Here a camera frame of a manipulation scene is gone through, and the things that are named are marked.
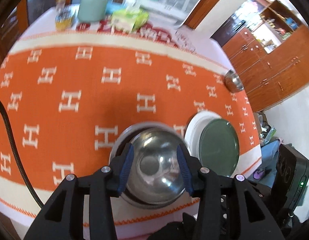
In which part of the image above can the green plate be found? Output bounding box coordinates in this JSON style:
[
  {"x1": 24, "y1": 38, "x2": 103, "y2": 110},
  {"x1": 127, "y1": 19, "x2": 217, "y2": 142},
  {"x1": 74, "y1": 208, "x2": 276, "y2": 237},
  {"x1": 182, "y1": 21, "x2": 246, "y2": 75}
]
[{"x1": 198, "y1": 119, "x2": 240, "y2": 177}]

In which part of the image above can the wide steel bowl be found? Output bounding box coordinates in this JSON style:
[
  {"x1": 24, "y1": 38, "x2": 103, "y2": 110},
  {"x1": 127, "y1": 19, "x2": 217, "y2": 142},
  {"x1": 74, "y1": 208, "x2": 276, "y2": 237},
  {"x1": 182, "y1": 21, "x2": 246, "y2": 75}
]
[{"x1": 109, "y1": 121, "x2": 195, "y2": 210}]

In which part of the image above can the pink steel bowl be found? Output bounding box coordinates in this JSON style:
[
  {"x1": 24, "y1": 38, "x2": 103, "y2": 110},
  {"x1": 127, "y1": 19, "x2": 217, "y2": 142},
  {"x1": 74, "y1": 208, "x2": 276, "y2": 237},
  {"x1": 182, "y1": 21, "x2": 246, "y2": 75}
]
[{"x1": 124, "y1": 127, "x2": 190, "y2": 205}]

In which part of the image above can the dark steel bowl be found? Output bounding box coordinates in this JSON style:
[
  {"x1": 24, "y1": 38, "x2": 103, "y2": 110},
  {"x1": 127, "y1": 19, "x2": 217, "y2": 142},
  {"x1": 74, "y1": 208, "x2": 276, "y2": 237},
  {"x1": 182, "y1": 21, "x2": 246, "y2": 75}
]
[{"x1": 224, "y1": 70, "x2": 244, "y2": 93}]

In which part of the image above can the large white plate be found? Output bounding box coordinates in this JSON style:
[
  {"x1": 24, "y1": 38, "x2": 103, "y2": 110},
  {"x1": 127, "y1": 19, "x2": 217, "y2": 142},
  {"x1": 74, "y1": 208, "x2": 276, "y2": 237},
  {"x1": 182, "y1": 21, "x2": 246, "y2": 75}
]
[{"x1": 184, "y1": 110, "x2": 221, "y2": 159}]

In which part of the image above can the blue sofa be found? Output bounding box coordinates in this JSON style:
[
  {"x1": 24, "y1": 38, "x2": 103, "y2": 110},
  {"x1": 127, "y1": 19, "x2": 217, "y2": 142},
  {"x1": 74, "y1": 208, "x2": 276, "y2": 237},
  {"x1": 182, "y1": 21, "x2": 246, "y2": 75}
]
[{"x1": 252, "y1": 139, "x2": 281, "y2": 188}]

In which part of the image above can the orange H pattern cloth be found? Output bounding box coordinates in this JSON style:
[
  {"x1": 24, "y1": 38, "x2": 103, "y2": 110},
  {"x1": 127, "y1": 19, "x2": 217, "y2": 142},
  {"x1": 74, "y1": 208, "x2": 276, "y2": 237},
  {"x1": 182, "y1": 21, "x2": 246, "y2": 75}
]
[{"x1": 0, "y1": 31, "x2": 261, "y2": 201}]

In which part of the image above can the red white table mat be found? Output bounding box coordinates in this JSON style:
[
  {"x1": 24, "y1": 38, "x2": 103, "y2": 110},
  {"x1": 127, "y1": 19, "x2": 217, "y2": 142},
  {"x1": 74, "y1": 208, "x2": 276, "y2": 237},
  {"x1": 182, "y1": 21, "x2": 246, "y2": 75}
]
[{"x1": 74, "y1": 18, "x2": 196, "y2": 53}]

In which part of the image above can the green tissue pack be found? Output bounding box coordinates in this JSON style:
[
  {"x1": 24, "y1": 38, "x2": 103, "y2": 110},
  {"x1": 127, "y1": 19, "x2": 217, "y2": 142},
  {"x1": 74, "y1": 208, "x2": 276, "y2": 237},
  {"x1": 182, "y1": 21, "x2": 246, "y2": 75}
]
[{"x1": 111, "y1": 8, "x2": 149, "y2": 33}]

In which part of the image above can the mint green canister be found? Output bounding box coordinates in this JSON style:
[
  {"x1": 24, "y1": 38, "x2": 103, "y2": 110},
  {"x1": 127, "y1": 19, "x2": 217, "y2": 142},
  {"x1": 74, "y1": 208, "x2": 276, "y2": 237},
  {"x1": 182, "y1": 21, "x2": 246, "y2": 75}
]
[{"x1": 78, "y1": 0, "x2": 108, "y2": 23}]

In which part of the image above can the small glass jar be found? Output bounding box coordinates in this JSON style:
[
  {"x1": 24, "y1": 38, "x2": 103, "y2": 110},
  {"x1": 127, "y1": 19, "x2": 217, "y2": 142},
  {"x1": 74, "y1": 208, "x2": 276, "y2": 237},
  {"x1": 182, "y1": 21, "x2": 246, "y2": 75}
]
[{"x1": 56, "y1": 0, "x2": 66, "y2": 12}]

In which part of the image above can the wooden wall cabinet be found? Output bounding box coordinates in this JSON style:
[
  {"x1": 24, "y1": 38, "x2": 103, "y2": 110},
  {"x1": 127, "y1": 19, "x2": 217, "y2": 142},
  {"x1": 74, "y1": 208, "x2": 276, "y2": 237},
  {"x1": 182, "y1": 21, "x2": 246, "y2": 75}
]
[{"x1": 223, "y1": 0, "x2": 309, "y2": 112}]

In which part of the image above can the black cable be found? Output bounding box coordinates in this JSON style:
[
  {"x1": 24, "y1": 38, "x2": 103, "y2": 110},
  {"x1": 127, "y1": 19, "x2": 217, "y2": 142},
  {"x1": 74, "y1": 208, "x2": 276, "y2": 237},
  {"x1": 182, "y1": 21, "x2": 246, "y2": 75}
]
[{"x1": 0, "y1": 95, "x2": 45, "y2": 209}]

